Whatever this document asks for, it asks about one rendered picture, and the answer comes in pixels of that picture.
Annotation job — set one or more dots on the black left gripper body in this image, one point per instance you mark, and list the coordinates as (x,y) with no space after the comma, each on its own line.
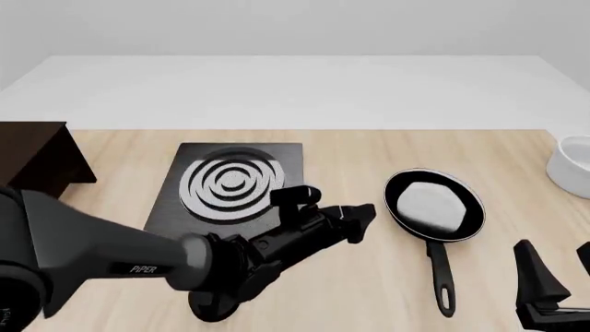
(333,224)

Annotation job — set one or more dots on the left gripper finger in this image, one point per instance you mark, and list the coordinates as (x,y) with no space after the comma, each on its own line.
(360,212)
(357,231)

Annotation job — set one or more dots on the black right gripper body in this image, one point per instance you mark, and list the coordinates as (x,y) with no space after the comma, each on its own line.
(548,318)

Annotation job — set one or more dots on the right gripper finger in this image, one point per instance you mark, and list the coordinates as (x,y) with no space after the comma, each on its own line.
(585,251)
(539,276)

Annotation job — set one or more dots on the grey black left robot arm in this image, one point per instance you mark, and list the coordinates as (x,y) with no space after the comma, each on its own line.
(92,242)

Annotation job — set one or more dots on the black frying pan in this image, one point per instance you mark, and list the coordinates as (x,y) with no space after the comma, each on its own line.
(435,204)

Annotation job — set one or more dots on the dark brown wooden cabinet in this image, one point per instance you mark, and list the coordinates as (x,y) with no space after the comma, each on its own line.
(37,155)

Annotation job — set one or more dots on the white ceramic bowl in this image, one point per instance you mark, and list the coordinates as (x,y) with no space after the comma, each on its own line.
(571,162)

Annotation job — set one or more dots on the flat black stove plate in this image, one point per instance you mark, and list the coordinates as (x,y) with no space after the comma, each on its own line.
(230,180)

